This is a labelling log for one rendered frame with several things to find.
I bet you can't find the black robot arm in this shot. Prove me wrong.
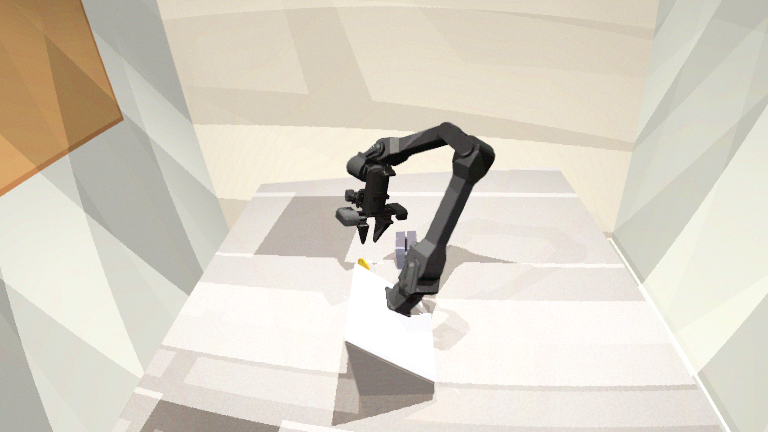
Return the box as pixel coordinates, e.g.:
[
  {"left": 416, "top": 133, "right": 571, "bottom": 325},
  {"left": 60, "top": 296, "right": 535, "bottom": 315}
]
[{"left": 346, "top": 122, "right": 496, "bottom": 317}]

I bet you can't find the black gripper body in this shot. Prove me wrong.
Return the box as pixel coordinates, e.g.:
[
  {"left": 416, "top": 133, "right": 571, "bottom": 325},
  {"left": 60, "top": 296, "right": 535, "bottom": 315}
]
[{"left": 335, "top": 187, "right": 408, "bottom": 227}]

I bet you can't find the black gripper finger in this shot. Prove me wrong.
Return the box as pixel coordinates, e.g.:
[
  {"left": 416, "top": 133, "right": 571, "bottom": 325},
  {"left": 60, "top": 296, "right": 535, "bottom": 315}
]
[
  {"left": 356, "top": 223, "right": 369, "bottom": 245},
  {"left": 373, "top": 217, "right": 394, "bottom": 243}
]

